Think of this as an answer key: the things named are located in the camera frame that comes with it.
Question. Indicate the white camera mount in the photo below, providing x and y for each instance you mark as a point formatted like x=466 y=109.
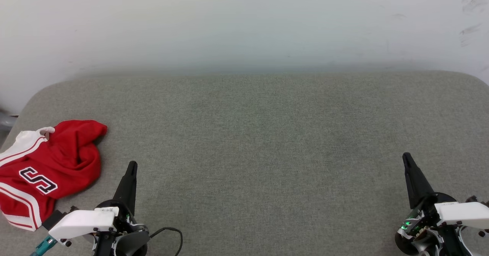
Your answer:
x=464 y=214
x=82 y=221

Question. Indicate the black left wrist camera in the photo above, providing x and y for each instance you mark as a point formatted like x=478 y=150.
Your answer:
x=52 y=219

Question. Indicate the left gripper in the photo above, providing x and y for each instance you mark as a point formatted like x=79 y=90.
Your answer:
x=126 y=229

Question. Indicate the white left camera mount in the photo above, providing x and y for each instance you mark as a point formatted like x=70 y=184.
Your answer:
x=82 y=221

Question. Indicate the red Bulls basketball jersey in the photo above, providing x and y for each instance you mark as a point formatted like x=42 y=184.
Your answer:
x=68 y=153

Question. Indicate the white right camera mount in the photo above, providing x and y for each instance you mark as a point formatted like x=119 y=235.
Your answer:
x=464 y=214

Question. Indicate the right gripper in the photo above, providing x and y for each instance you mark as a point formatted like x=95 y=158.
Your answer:
x=420 y=229

